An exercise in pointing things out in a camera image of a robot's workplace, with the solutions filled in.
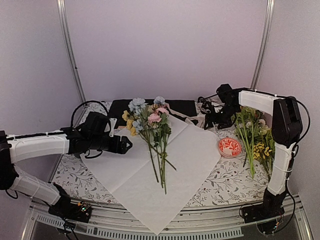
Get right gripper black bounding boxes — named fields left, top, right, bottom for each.
left=203, top=103, right=239, bottom=131

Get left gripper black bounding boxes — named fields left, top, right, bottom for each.
left=89, top=134, right=133, bottom=154

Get bouquet of fake flowers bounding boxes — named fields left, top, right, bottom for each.
left=122, top=96, right=176, bottom=193

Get white wrapping paper sheet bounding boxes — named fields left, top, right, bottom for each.
left=82, top=116, right=221, bottom=234

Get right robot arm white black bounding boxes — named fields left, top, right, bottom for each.
left=197, top=83, right=303, bottom=218

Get pile of fake flowers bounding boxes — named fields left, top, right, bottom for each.
left=234, top=106, right=275, bottom=180

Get pile of ribbons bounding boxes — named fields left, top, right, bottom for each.
left=166, top=100, right=218, bottom=132

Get red white patterned bowl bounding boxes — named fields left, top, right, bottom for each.
left=218, top=137, right=242, bottom=158

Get yellow small flower sprigs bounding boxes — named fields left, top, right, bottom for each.
left=253, top=142, right=273, bottom=161

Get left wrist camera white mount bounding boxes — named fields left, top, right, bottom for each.
left=108, top=118, right=118, bottom=138

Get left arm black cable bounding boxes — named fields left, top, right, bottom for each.
left=70, top=100, right=110, bottom=131

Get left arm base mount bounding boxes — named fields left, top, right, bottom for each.
left=48, top=194, right=92, bottom=223

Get aluminium front rail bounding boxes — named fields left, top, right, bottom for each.
left=21, top=195, right=314, bottom=240

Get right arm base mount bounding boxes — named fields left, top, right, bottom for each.
left=239, top=195, right=285, bottom=235

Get right aluminium frame post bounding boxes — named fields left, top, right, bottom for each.
left=250, top=0, right=275, bottom=90

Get aluminium frame post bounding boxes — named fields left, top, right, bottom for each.
left=250, top=0, right=275, bottom=90
left=56, top=0, right=88, bottom=107

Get left aluminium frame post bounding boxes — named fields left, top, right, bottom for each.
left=56, top=0, right=88, bottom=107

